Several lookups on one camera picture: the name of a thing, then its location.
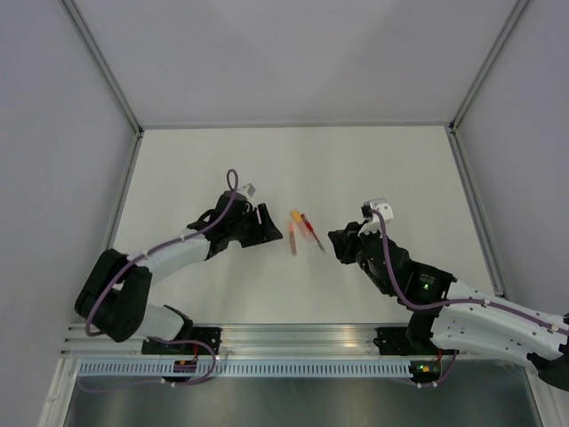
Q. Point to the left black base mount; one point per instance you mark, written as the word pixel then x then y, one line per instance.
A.
pixel 208 335

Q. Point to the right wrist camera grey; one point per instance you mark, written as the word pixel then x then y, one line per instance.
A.
pixel 375 212

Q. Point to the aluminium frame right post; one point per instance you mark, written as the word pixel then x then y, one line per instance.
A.
pixel 507 29

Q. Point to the white slotted cable duct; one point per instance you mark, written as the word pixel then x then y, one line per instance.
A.
pixel 241 368

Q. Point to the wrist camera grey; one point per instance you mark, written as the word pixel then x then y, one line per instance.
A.
pixel 375 212
pixel 247 190

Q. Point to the slim orange-tip pen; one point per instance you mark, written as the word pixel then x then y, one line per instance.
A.
pixel 292 239

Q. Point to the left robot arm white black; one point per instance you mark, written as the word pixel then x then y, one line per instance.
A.
pixel 114 299

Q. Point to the aluminium frame left post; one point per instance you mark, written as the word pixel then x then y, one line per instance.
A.
pixel 87 38

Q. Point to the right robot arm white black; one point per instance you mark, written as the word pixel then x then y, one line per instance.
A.
pixel 449 315

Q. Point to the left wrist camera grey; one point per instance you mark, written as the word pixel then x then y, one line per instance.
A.
pixel 247 190

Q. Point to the red thin pen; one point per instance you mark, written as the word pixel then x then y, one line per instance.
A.
pixel 312 231

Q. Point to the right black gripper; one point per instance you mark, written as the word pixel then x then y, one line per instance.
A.
pixel 345 240

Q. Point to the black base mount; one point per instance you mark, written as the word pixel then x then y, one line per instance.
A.
pixel 208 335
pixel 405 341

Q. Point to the aluminium frame post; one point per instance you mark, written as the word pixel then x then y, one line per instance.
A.
pixel 87 38
pixel 507 29

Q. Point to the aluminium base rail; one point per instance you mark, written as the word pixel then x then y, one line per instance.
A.
pixel 311 341

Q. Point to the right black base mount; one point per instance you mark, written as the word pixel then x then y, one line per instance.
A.
pixel 405 341

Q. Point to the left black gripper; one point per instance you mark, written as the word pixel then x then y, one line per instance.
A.
pixel 264 233

